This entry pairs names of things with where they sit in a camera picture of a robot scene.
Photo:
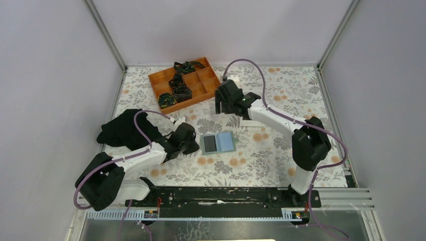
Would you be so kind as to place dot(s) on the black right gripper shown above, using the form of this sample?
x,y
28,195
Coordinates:
x,y
218,99

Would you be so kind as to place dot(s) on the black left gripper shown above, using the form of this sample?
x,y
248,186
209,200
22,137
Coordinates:
x,y
194,147

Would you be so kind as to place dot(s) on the white plastic card box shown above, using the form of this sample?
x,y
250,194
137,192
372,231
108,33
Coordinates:
x,y
243,122

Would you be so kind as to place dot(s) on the green leather card holder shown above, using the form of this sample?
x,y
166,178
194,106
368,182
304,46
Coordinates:
x,y
217,143

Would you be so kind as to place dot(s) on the black cloth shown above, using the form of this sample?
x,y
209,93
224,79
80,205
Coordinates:
x,y
122,132

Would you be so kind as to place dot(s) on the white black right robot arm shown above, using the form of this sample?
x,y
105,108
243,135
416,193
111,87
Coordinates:
x,y
310,145

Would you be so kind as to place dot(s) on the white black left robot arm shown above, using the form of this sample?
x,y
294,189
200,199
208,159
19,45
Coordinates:
x,y
107,180

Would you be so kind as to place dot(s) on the orange wooden compartment tray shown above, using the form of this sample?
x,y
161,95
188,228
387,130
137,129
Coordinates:
x,y
202,82

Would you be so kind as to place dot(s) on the blue yellow rolled tie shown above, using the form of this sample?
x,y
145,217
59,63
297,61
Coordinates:
x,y
166,100

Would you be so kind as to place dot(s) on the dark patterned rolled tie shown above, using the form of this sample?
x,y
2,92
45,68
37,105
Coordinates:
x,y
182,93

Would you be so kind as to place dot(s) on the dark rolled tie middle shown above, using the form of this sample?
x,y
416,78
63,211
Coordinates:
x,y
176,81

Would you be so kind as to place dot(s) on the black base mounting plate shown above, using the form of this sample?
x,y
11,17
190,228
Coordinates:
x,y
225,202

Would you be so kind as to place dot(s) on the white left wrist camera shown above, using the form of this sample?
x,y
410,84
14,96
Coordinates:
x,y
178,121

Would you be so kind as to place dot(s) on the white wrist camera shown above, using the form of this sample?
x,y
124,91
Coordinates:
x,y
178,121
234,78

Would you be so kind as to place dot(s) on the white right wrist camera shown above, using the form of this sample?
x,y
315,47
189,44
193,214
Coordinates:
x,y
234,78

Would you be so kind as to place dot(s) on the aluminium frame rail front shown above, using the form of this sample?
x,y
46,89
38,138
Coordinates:
x,y
345,199

